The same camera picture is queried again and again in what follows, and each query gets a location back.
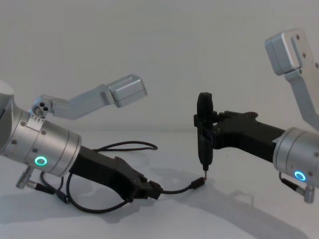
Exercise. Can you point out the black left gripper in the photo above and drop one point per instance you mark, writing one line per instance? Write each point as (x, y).
(104, 168)

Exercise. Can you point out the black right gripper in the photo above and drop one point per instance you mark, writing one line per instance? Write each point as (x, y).
(249, 134)

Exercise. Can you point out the black pen-shaped power tool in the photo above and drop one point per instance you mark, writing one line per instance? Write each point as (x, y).
(205, 107)

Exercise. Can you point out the white table cloth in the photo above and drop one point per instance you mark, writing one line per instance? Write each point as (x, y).
(174, 219)

